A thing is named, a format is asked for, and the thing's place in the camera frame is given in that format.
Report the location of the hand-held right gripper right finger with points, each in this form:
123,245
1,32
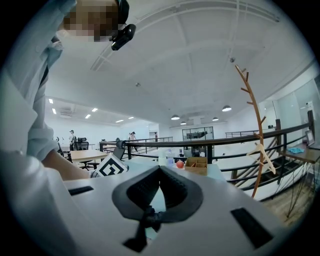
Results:
215,200

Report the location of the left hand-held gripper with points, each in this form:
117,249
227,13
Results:
111,167

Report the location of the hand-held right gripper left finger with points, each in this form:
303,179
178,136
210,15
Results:
100,200

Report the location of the person's left forearm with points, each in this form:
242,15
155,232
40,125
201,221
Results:
65,167

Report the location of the black office chair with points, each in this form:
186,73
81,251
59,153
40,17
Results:
120,150
82,144

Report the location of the light blue table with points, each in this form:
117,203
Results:
216,173

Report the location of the light wooden desk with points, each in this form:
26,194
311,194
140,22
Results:
87,155

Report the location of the brown wooden organizer box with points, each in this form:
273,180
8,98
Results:
196,170

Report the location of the white plate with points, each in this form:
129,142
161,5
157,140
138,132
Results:
180,168

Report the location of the red apple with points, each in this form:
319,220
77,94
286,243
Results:
180,164

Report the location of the clear water bottle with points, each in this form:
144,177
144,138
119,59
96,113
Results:
170,158

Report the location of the black metal railing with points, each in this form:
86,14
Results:
190,142

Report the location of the wooden clothes hanger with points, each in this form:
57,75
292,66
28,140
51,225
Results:
265,160

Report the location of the black framed glass partition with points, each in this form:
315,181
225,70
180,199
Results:
197,133

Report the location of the wooden coat rack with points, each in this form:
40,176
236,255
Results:
260,130

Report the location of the row of ceiling light panels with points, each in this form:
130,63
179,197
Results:
50,101

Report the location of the teal cloth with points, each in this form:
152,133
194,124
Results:
296,150

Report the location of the dark wooden side table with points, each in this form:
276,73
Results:
307,153

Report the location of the person's grey shirt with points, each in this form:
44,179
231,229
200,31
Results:
22,112

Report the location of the grey framed picture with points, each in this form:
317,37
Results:
310,138

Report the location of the person's head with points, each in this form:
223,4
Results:
95,17

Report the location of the black head camera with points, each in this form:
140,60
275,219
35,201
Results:
125,36

